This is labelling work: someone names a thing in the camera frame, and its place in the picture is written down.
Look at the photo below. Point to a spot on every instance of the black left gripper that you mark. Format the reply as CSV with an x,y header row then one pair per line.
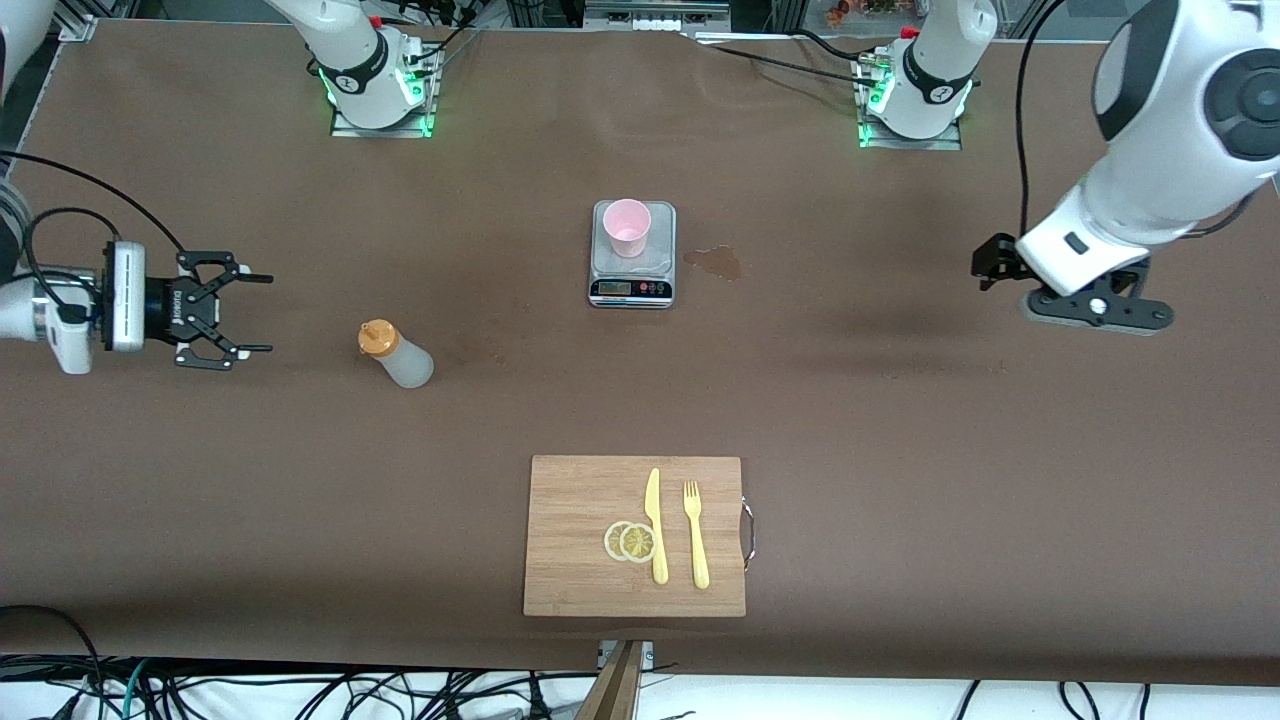
x,y
996,259

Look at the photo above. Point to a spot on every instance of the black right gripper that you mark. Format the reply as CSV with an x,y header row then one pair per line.
x,y
163,309

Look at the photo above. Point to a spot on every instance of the translucent sauce bottle orange cap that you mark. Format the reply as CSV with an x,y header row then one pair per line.
x,y
400,360

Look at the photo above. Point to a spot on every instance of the pink plastic cup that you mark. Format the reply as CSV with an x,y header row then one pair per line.
x,y
627,230

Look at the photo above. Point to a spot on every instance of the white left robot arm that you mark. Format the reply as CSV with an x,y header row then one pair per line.
x,y
1170,150

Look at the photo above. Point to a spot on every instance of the brown table cover sheet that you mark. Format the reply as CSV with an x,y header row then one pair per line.
x,y
300,500

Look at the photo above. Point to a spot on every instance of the brown liquid puddle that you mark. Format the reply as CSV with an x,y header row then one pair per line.
x,y
718,262

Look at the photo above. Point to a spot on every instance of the orange toy food items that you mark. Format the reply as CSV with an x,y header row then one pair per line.
x,y
860,10

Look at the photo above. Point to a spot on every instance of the silver digital kitchen scale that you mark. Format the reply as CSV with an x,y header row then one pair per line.
x,y
660,285

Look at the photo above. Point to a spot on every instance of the yellow plastic fork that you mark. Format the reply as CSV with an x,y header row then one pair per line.
x,y
697,540

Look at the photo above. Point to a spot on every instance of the wooden cutting board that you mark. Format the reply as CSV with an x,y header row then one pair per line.
x,y
570,540

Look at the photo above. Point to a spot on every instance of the yellow plastic knife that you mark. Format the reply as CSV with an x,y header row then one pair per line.
x,y
656,520

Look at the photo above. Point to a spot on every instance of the lemon slice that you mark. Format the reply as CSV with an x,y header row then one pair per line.
x,y
612,541
638,543

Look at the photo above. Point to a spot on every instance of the wooden beam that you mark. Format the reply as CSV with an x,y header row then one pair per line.
x,y
612,690

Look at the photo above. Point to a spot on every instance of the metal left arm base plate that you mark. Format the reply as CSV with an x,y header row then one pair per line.
x,y
950,143

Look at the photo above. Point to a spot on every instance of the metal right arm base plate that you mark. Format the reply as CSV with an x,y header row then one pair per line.
x,y
420,125

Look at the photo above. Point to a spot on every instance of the small metal bracket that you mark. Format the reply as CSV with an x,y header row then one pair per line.
x,y
648,655

